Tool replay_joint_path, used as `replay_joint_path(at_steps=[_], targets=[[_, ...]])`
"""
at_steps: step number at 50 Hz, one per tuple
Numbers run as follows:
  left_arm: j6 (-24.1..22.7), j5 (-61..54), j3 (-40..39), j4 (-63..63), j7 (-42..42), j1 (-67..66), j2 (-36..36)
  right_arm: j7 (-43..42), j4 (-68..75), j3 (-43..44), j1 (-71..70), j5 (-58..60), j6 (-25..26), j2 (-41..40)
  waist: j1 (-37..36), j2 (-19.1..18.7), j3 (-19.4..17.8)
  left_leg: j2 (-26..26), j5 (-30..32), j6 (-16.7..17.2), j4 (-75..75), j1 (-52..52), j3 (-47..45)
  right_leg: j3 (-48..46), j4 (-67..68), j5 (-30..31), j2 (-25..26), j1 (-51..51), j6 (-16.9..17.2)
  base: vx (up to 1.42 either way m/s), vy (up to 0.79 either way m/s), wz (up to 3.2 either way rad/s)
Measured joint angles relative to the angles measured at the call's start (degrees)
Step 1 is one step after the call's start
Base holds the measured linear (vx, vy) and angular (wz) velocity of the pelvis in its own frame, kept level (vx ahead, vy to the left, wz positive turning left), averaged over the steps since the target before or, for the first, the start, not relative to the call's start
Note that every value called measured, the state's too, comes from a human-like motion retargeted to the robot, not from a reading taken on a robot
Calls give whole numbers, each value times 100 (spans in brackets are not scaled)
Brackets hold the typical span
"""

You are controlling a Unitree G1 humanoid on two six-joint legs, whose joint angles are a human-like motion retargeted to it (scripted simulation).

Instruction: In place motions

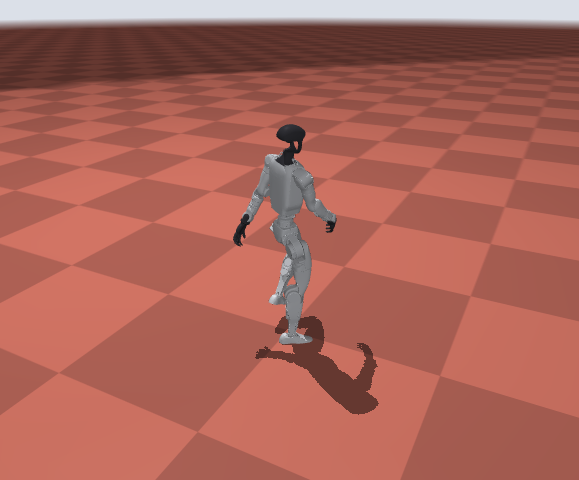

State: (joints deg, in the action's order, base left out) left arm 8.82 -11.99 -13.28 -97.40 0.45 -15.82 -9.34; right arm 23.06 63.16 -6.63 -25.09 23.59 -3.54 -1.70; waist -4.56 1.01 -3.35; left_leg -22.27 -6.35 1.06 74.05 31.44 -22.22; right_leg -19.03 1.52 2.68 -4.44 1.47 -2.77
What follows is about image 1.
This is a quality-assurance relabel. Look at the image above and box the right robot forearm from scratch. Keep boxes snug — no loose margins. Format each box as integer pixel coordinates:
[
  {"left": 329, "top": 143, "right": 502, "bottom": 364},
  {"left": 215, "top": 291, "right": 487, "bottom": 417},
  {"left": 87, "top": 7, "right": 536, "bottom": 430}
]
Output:
[{"left": 314, "top": 201, "right": 336, "bottom": 223}]

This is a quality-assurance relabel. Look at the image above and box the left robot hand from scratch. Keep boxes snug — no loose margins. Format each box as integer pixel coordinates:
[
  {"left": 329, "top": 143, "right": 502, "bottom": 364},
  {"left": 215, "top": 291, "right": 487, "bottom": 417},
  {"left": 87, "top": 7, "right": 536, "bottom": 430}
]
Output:
[{"left": 233, "top": 214, "right": 250, "bottom": 247}]

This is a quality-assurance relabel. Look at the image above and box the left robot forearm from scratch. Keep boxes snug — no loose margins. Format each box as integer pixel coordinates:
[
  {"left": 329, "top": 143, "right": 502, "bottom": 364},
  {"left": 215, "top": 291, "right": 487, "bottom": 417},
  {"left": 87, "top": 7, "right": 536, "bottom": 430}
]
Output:
[{"left": 242, "top": 188, "right": 264, "bottom": 222}]

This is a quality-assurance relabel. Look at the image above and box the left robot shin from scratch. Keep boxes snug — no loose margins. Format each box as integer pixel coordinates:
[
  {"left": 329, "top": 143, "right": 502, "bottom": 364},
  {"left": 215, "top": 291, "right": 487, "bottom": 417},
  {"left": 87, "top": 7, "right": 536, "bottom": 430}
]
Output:
[{"left": 275, "top": 254, "right": 293, "bottom": 298}]

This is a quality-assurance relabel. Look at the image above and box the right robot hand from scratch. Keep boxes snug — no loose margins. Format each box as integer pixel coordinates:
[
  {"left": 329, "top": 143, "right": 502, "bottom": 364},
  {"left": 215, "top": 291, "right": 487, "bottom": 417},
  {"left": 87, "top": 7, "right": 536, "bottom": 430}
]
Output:
[{"left": 326, "top": 213, "right": 337, "bottom": 233}]

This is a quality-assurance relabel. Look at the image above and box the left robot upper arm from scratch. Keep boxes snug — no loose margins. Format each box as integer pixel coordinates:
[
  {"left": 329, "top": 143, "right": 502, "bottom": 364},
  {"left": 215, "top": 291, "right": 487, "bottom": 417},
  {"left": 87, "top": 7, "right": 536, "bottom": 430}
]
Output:
[{"left": 256, "top": 154, "right": 277, "bottom": 197}]

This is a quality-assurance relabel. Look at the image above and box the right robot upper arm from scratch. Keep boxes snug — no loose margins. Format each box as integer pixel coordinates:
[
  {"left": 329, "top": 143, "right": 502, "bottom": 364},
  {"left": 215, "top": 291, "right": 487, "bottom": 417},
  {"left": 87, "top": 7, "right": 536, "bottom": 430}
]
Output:
[{"left": 292, "top": 168, "right": 322, "bottom": 212}]

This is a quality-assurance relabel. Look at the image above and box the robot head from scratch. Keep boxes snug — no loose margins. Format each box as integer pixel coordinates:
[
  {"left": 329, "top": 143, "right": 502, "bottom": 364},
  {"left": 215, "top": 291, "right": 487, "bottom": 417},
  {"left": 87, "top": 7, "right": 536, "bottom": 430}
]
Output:
[{"left": 275, "top": 124, "right": 306, "bottom": 166}]

